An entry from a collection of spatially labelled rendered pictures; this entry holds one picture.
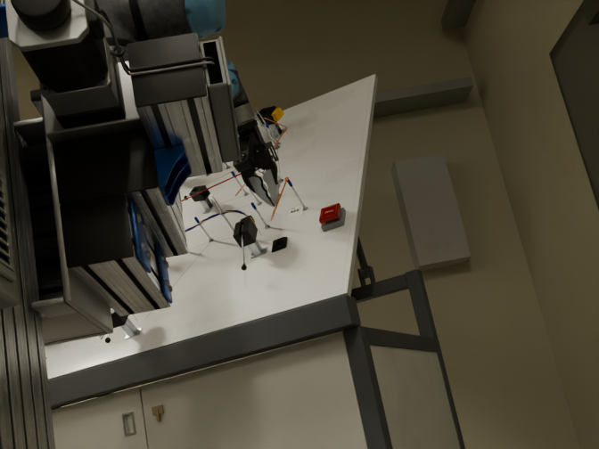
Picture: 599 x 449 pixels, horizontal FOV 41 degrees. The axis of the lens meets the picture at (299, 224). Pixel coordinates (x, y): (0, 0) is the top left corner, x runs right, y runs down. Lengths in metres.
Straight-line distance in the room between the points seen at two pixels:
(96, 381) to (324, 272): 0.63
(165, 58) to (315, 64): 4.25
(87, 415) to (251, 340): 0.52
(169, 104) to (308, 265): 0.93
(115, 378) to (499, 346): 3.18
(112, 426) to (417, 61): 3.76
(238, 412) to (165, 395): 0.20
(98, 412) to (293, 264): 0.62
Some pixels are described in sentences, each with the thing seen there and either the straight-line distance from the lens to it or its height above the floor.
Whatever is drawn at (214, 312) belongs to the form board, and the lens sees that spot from 1.93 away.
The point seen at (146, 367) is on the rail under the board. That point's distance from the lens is 1.96.
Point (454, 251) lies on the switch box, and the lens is 4.74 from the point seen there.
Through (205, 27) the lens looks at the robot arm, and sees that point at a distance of 1.40.
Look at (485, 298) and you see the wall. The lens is 4.88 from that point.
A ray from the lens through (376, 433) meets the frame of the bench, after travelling 1.73.
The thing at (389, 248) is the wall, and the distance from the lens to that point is 4.85.
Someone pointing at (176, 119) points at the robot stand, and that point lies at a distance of 1.06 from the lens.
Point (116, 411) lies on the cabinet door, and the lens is 2.07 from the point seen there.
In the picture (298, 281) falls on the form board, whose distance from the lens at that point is 1.84.
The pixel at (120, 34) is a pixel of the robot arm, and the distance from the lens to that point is 1.39.
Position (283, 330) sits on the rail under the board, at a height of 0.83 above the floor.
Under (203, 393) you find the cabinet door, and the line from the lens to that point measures 1.92.
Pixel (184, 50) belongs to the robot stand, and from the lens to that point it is 1.04.
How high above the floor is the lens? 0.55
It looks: 16 degrees up
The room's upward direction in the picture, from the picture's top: 12 degrees counter-clockwise
